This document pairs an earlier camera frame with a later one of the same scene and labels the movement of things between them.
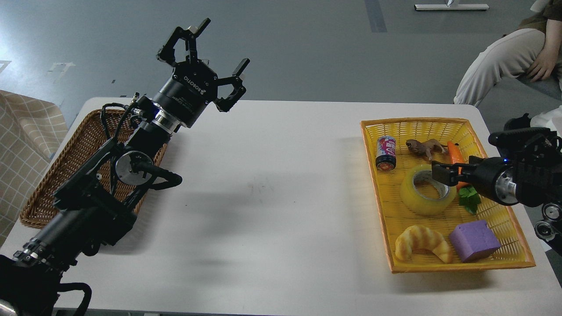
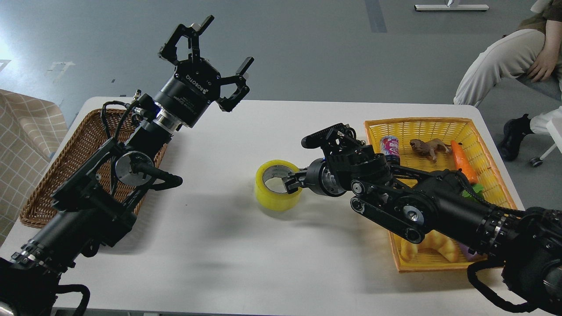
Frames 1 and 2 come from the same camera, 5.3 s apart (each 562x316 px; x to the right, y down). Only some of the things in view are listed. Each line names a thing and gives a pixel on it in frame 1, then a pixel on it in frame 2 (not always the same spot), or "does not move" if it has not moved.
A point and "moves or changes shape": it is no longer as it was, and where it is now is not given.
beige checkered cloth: x=31 y=129 does not move
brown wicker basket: x=85 y=141 does not move
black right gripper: x=494 y=177 -> x=319 y=177
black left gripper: x=193 y=84 does not move
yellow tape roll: x=419 y=205 moves or changes shape
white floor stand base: x=452 y=7 does not move
